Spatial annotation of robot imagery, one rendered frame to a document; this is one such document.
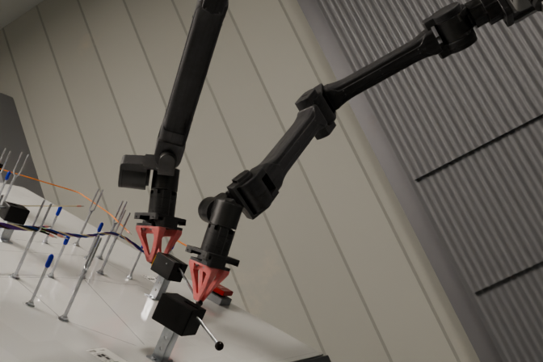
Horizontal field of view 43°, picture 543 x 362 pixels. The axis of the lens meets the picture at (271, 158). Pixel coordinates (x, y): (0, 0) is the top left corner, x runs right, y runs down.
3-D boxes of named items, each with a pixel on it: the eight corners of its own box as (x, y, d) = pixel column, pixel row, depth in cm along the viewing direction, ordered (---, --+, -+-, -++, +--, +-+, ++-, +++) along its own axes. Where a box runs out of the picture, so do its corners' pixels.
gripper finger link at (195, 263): (177, 293, 138) (191, 248, 139) (200, 298, 143) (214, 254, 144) (200, 304, 133) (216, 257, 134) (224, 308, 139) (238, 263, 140)
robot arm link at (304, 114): (319, 84, 170) (341, 121, 173) (300, 93, 173) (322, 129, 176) (244, 174, 137) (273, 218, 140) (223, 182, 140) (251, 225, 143)
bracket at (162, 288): (151, 299, 141) (162, 276, 141) (144, 294, 143) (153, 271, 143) (166, 300, 145) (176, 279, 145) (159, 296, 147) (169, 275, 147)
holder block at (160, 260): (167, 280, 141) (174, 262, 141) (149, 269, 144) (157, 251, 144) (180, 282, 144) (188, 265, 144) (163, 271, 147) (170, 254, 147)
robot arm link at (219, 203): (223, 195, 136) (249, 204, 139) (212, 192, 143) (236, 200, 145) (212, 229, 136) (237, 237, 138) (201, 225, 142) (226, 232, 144)
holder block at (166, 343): (198, 389, 102) (225, 329, 103) (136, 351, 108) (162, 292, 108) (212, 386, 107) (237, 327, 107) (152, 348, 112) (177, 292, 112)
